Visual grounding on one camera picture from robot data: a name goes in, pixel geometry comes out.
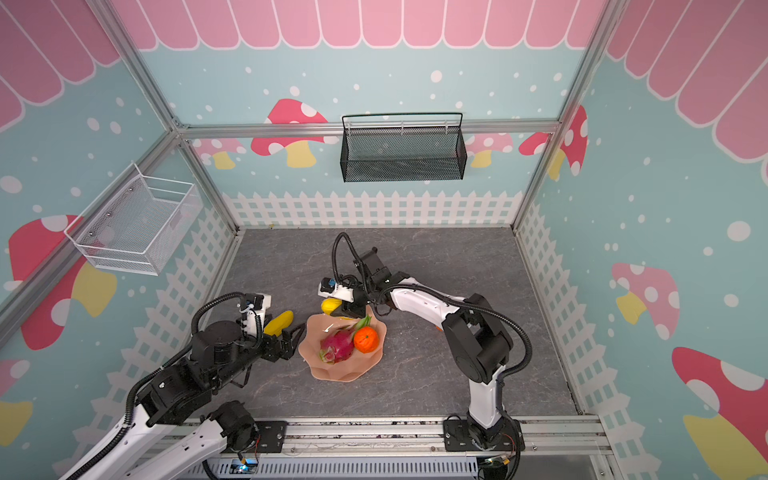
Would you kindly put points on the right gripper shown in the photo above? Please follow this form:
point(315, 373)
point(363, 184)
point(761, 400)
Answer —
point(349, 306)

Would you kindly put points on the white wire wall basket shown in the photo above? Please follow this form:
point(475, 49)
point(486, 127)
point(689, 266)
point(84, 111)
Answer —
point(137, 226)

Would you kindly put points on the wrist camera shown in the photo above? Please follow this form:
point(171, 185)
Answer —
point(329, 288)
point(254, 311)

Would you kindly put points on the long yellow fruit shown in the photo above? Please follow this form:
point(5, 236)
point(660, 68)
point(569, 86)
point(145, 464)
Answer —
point(278, 324)

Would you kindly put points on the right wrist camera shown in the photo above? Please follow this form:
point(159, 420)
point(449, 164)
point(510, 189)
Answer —
point(329, 288)

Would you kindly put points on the pink dragon fruit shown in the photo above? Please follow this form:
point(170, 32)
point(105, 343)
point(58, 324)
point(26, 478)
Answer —
point(339, 346)

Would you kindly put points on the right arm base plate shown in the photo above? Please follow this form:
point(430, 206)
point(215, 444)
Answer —
point(466, 435)

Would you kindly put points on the large orange tangerine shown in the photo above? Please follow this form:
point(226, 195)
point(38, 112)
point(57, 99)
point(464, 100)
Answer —
point(366, 340)

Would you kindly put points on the black mesh wall basket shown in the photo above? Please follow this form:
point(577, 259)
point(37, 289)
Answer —
point(401, 147)

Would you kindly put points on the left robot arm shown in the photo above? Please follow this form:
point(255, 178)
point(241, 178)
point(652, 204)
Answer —
point(228, 335)

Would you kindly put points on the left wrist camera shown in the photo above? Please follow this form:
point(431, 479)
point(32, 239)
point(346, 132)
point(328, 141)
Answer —
point(254, 311)

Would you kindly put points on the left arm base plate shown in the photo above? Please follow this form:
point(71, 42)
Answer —
point(271, 435)

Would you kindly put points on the aluminium front rail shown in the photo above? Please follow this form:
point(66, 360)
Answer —
point(423, 436)

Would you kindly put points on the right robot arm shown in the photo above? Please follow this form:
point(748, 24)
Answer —
point(486, 346)

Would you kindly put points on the small yellow fruit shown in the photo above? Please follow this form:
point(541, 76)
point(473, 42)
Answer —
point(330, 306)

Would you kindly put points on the pink scalloped fruit bowl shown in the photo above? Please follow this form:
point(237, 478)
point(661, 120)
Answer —
point(319, 326)

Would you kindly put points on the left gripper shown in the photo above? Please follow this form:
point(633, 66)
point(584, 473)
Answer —
point(288, 346)

